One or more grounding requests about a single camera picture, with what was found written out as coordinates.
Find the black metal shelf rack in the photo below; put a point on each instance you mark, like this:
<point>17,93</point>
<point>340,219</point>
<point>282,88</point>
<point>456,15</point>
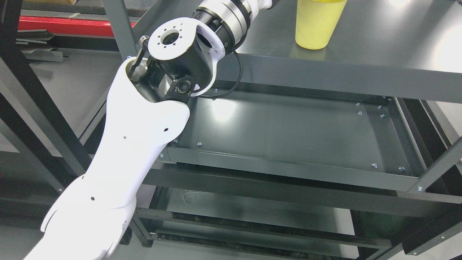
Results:
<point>335,154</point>

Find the yellow plastic cup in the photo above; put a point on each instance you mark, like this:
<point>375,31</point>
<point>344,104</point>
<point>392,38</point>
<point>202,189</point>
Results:
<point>316,21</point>

